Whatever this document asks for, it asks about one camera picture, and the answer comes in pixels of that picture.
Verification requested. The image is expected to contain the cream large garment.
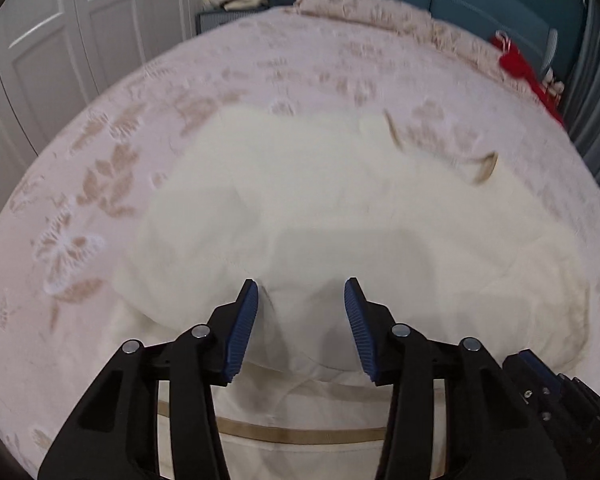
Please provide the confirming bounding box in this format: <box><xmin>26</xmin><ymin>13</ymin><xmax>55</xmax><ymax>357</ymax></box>
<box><xmin>112</xmin><ymin>107</ymin><xmax>598</xmax><ymax>480</ymax></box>

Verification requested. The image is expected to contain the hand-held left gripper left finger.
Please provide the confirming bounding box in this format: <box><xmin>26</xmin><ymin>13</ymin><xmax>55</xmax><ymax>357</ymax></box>
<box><xmin>37</xmin><ymin>279</ymin><xmax>260</xmax><ymax>480</ymax></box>

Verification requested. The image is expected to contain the red cloth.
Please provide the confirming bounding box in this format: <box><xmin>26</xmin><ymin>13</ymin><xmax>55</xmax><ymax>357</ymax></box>
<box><xmin>490</xmin><ymin>30</ymin><xmax>567</xmax><ymax>127</ymax></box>

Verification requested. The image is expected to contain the grey nightstand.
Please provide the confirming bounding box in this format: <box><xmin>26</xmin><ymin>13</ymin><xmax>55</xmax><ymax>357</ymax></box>
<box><xmin>196</xmin><ymin>6</ymin><xmax>272</xmax><ymax>38</ymax></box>

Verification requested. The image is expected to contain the small doll toy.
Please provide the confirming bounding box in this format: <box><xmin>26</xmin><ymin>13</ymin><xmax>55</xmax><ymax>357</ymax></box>
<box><xmin>539</xmin><ymin>66</ymin><xmax>567</xmax><ymax>105</ymax></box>

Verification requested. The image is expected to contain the grey curtain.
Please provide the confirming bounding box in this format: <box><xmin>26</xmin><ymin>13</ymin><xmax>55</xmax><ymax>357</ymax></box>
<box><xmin>562</xmin><ymin>0</ymin><xmax>600</xmax><ymax>188</ymax></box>

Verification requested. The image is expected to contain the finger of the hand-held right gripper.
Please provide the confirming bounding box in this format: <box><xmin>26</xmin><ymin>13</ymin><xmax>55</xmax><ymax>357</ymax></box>
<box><xmin>502</xmin><ymin>349</ymin><xmax>567</xmax><ymax>428</ymax></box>

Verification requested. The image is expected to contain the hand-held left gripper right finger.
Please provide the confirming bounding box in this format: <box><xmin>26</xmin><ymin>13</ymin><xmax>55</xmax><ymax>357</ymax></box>
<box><xmin>343</xmin><ymin>276</ymin><xmax>567</xmax><ymax>480</ymax></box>

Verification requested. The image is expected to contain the bed with pink floral bedspread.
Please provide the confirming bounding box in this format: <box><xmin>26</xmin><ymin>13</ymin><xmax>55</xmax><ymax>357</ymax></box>
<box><xmin>0</xmin><ymin>2</ymin><xmax>600</xmax><ymax>480</ymax></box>

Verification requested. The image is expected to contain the white panelled wardrobe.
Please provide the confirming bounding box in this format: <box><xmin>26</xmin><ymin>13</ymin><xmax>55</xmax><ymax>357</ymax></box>
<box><xmin>0</xmin><ymin>0</ymin><xmax>227</xmax><ymax>257</ymax></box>

